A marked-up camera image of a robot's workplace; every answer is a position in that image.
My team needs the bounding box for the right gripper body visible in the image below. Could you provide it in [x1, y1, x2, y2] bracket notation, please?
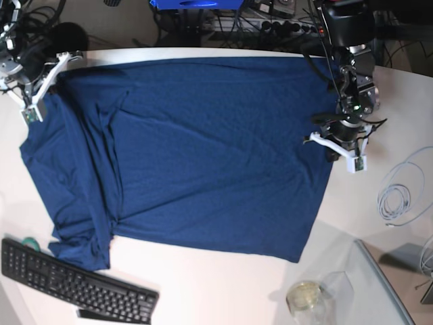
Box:
[1, 56, 56, 93]

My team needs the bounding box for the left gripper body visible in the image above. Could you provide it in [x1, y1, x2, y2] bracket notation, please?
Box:
[321, 119, 364, 151]

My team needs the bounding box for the blue long-sleeve t-shirt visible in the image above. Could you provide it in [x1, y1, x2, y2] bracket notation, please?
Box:
[20, 57, 336, 271]

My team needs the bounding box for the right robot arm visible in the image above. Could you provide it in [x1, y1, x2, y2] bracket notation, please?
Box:
[1, 1, 89, 125]

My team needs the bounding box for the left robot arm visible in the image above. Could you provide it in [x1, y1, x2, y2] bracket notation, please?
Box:
[304, 1, 383, 173]

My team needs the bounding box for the green tape roll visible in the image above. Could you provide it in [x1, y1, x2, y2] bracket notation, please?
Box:
[21, 237, 41, 252]

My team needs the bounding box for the clear glass jar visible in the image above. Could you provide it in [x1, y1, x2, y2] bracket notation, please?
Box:
[286, 272, 355, 324]

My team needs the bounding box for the blue box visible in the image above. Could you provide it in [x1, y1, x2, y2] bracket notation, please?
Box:
[150, 0, 244, 10]

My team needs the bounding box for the white power strip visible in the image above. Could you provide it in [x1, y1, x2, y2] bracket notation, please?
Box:
[206, 16, 317, 36]

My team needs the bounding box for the black computer keyboard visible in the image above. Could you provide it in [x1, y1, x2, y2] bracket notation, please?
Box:
[1, 238, 159, 324]

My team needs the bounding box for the coiled white cable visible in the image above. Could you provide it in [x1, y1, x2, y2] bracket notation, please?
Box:
[376, 146, 433, 228]

